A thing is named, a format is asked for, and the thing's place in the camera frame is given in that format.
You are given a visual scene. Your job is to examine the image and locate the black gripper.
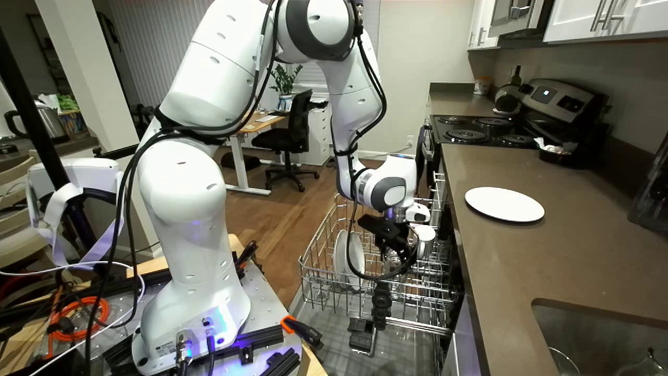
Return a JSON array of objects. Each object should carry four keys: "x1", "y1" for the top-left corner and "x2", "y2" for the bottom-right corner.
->
[{"x1": 376, "y1": 214, "x2": 424, "y2": 276}]

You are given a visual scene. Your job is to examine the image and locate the large white rack plate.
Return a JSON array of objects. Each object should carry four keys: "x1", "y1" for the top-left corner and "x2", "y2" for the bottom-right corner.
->
[{"x1": 343, "y1": 229, "x2": 369, "y2": 281}]

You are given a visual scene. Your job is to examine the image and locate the small white rack plate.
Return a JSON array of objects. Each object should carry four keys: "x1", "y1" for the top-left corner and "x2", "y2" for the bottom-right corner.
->
[{"x1": 331, "y1": 229, "x2": 350, "y2": 277}]

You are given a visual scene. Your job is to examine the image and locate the black dishwasher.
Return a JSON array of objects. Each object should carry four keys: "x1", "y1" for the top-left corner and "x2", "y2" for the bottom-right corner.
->
[{"x1": 304, "y1": 298, "x2": 454, "y2": 376}]

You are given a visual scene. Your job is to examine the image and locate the flat white plate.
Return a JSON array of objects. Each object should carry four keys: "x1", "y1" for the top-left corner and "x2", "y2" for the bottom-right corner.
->
[{"x1": 464, "y1": 184, "x2": 546, "y2": 226}]

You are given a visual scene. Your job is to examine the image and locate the stainless steel stove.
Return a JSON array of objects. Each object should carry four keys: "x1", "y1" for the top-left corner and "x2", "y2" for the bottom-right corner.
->
[{"x1": 420, "y1": 79, "x2": 613, "y2": 168}]

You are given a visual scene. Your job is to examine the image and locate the black office chair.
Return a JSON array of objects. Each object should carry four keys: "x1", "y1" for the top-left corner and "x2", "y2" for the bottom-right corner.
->
[{"x1": 251, "y1": 88, "x2": 330, "y2": 193}]

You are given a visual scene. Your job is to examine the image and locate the black shallow pan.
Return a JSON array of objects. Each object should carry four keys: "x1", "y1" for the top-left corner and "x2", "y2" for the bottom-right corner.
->
[{"x1": 533, "y1": 133, "x2": 585, "y2": 168}]

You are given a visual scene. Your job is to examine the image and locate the dark kettle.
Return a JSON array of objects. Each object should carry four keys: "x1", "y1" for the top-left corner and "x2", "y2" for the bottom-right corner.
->
[{"x1": 491, "y1": 64, "x2": 534, "y2": 114}]

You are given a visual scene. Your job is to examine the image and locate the wooden desk white legs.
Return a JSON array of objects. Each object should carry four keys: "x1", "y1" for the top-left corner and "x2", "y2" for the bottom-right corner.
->
[{"x1": 220, "y1": 110, "x2": 291, "y2": 198}]

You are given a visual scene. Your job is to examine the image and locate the steel kitchen sink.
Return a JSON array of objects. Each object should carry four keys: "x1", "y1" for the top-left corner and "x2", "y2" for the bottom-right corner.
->
[{"x1": 530, "y1": 298, "x2": 668, "y2": 376}]

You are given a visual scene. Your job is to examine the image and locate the green potted plant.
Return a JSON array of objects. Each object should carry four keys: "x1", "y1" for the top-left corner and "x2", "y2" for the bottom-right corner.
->
[{"x1": 270, "y1": 60, "x2": 304, "y2": 113}]

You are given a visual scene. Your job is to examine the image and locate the steel microwave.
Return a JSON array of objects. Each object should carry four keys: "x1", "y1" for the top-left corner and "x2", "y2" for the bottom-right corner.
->
[{"x1": 487, "y1": 0, "x2": 556, "y2": 38}]

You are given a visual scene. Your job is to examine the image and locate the white upper cabinet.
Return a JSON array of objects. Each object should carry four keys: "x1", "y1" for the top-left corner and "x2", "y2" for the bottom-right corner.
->
[{"x1": 541, "y1": 0, "x2": 668, "y2": 45}]

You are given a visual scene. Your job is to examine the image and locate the black tripod pole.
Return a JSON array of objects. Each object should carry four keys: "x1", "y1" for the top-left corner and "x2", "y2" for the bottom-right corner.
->
[{"x1": 0, "y1": 26, "x2": 95, "y2": 253}]

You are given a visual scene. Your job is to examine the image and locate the wire dishwasher rack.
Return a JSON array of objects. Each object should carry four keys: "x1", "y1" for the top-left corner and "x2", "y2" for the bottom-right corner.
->
[{"x1": 297, "y1": 193, "x2": 466, "y2": 341}]

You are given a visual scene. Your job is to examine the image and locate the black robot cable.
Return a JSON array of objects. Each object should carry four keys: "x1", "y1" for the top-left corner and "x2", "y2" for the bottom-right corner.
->
[{"x1": 82, "y1": 0, "x2": 393, "y2": 376}]

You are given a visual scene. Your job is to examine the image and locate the silver cabinet handle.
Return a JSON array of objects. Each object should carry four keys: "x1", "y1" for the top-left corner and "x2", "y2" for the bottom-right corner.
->
[
  {"x1": 608, "y1": 0, "x2": 631, "y2": 32},
  {"x1": 589, "y1": 0, "x2": 611, "y2": 32}
]

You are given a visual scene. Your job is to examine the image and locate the orange cable coil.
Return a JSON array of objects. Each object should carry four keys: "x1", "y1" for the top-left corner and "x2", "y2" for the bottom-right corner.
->
[{"x1": 46, "y1": 294, "x2": 113, "y2": 344}]

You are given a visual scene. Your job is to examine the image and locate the white strap loop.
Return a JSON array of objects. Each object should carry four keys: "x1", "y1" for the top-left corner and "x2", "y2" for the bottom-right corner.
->
[{"x1": 25, "y1": 182, "x2": 129, "y2": 274}]

